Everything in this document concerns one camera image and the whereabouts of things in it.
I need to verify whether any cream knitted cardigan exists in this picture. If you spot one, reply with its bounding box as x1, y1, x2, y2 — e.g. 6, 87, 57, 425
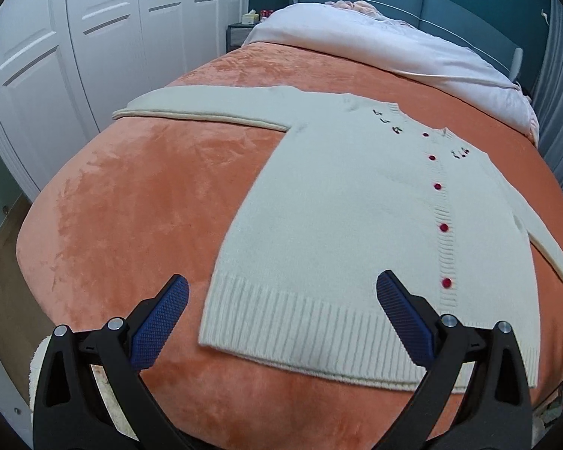
123, 85, 563, 390

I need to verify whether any cream fluffy jacket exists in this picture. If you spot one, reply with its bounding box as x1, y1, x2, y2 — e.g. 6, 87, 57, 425
29, 336, 50, 413

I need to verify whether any orange plush bedspread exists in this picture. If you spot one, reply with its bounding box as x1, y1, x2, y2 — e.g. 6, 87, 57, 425
17, 43, 563, 449

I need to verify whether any grey striped curtain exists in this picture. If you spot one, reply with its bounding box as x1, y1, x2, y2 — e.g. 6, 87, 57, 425
533, 0, 563, 190

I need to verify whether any white panelled wardrobe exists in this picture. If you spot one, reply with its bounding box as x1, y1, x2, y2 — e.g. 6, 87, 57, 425
0, 0, 248, 198

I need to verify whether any white folded duvet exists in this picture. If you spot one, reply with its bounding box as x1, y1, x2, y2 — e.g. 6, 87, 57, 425
244, 3, 540, 144

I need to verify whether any dark bedside table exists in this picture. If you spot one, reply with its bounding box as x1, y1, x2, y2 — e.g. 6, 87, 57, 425
226, 22, 256, 53

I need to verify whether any pink ruffled pillow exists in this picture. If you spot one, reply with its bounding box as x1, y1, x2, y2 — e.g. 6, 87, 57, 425
325, 0, 388, 21

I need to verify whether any tissue box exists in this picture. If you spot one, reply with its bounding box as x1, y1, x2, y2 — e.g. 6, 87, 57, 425
241, 9, 260, 26

